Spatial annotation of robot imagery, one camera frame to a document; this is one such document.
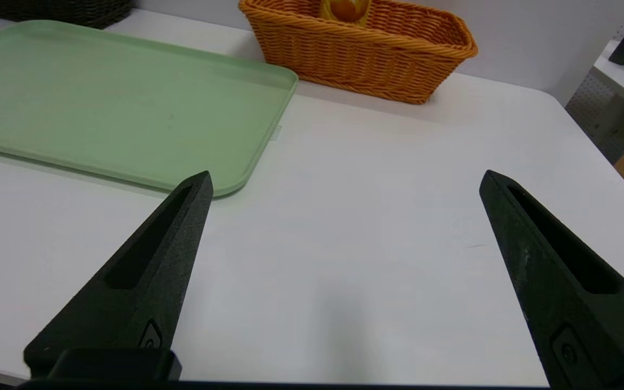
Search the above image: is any yellow potato chips box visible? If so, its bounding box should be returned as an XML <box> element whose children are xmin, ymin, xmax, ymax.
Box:
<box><xmin>320</xmin><ymin>0</ymin><xmax>372</xmax><ymax>27</ymax></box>

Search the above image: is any orange wicker basket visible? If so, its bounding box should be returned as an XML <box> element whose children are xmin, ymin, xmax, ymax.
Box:
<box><xmin>238</xmin><ymin>0</ymin><xmax>479</xmax><ymax>105</ymax></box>

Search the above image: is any light green plastic tray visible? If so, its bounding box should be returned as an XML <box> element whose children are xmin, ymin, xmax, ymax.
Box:
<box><xmin>0</xmin><ymin>19</ymin><xmax>299</xmax><ymax>198</ymax></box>

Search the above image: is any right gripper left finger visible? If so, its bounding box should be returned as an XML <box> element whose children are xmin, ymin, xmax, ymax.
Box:
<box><xmin>23</xmin><ymin>171</ymin><xmax>214</xmax><ymax>381</ymax></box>

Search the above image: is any dark brown wicker basket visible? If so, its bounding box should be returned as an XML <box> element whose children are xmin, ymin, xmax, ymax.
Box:
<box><xmin>0</xmin><ymin>0</ymin><xmax>135</xmax><ymax>30</ymax></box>

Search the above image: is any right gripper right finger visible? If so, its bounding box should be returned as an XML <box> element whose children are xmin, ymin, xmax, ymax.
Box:
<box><xmin>479</xmin><ymin>170</ymin><xmax>624</xmax><ymax>386</ymax></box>

